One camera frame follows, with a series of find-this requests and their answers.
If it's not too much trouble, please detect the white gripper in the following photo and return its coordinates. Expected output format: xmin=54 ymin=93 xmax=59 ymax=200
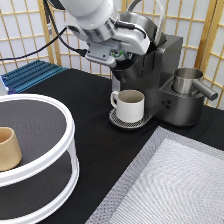
xmin=85 ymin=21 xmax=150 ymax=68

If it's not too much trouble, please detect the grey coffee machine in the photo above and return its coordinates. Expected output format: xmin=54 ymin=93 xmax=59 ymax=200
xmin=109 ymin=0 xmax=204 ymax=129

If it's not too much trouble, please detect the white coffee pod green lid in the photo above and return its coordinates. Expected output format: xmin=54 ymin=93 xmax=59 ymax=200
xmin=112 ymin=51 xmax=125 ymax=61

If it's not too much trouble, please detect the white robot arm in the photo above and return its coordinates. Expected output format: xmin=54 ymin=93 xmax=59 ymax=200
xmin=48 ymin=0 xmax=150 ymax=68

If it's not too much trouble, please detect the white ceramic mug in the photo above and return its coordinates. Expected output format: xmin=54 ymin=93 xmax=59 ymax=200
xmin=110 ymin=90 xmax=145 ymax=123

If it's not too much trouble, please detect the steel milk frother jug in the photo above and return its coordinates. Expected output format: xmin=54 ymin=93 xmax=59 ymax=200
xmin=172 ymin=68 xmax=218 ymax=101

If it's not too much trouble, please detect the blue ribbed metal block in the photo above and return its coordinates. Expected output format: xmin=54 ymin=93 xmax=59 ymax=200
xmin=2 ymin=60 xmax=66 ymax=94

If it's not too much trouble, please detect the wooden shoji screen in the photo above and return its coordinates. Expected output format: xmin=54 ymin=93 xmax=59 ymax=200
xmin=0 ymin=0 xmax=224 ymax=110

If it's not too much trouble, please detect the grey woven placemat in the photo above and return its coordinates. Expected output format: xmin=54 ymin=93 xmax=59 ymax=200
xmin=85 ymin=127 xmax=224 ymax=224

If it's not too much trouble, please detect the white two-tier round shelf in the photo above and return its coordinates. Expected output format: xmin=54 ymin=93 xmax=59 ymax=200
xmin=0 ymin=94 xmax=79 ymax=224

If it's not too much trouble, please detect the tan wooden cup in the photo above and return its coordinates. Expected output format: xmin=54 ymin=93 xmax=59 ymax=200
xmin=0 ymin=127 xmax=22 ymax=172

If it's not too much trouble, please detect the black cable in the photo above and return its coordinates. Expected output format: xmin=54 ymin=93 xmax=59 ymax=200
xmin=0 ymin=0 xmax=88 ymax=62

